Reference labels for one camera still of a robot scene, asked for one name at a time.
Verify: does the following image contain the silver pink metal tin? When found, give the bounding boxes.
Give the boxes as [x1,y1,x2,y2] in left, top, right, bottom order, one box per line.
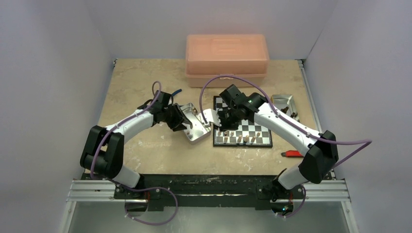
[180,103,211,145]

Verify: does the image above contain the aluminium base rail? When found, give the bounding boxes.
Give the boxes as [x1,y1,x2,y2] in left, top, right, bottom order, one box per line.
[67,174,350,214]

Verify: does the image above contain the red black utility knife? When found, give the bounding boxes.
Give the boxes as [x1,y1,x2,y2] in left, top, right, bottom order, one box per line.
[281,150,304,158]

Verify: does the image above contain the purple cable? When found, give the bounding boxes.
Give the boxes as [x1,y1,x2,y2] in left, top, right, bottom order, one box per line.
[89,81,179,226]
[199,75,373,219]

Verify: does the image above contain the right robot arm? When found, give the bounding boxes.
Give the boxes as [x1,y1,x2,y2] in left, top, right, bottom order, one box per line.
[218,85,339,200]

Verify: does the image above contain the blue handled cutting pliers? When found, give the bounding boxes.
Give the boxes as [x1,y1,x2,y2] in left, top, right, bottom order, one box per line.
[172,89,182,97]

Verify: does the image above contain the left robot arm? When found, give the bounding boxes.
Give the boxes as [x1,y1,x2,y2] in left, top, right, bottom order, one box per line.
[80,91,192,199]

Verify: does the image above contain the light wooden chess pawn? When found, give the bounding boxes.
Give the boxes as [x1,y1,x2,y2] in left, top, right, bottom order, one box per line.
[243,135,249,143]

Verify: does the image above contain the gold metal tin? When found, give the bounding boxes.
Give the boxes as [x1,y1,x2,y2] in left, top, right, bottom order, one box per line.
[271,94,300,122]

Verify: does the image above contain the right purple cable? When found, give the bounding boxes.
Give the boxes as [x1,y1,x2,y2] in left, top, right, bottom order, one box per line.
[199,75,373,219]

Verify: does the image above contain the pink plastic storage box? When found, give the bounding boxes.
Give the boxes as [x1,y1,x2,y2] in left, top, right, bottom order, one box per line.
[185,34,270,87]

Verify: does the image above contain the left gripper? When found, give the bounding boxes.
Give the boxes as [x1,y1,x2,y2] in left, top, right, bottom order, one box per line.
[161,103,191,131]

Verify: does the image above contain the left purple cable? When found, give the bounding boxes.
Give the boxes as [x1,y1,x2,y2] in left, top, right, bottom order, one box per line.
[89,81,179,226]

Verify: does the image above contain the black white chess board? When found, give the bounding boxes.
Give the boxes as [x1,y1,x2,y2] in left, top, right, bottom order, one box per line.
[212,95,273,149]

